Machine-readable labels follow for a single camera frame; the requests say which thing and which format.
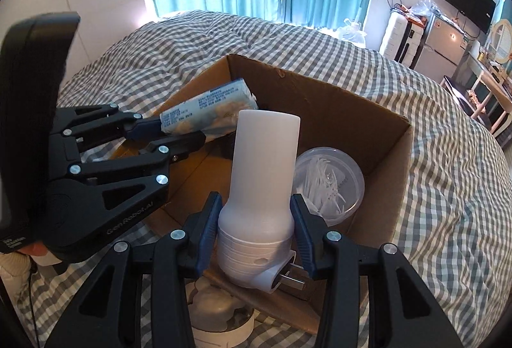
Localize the white rabbit figure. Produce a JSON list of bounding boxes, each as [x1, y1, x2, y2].
[[190, 278, 249, 328]]

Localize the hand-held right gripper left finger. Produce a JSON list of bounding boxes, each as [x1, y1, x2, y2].
[[44, 191, 223, 348]]

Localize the clear plastic jar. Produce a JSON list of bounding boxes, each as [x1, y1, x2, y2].
[[294, 148, 365, 229]]

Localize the clear plastic bag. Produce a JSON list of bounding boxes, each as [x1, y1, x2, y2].
[[334, 18, 369, 48]]

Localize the grey checked blanket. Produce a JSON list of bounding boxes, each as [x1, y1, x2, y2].
[[0, 10, 512, 348]]

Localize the thin black cable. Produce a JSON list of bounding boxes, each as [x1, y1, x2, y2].
[[24, 268, 43, 348]]

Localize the grey white tape roll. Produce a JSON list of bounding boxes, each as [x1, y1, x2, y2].
[[194, 314, 257, 348]]

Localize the dark cushioned stool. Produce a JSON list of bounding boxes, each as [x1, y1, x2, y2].
[[440, 76, 491, 125]]

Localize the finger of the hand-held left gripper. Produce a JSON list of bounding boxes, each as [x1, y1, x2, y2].
[[50, 103, 164, 173], [66, 132, 207, 221]]

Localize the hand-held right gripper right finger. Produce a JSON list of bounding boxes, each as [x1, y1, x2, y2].
[[290, 193, 465, 348]]

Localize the plastic bags on fridge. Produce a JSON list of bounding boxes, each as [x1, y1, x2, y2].
[[408, 0, 441, 18]]

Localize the cardboard box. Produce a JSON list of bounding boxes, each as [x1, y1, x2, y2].
[[116, 54, 414, 336]]

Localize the white suitcase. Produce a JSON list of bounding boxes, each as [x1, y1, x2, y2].
[[380, 10, 425, 66]]

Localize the silver small fridge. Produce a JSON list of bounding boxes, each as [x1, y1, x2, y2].
[[418, 10, 470, 70]]

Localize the person's left forearm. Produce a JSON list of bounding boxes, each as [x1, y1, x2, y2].
[[0, 244, 67, 280]]

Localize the oval white-framed mirror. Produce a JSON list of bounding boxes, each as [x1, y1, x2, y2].
[[490, 19, 512, 64]]

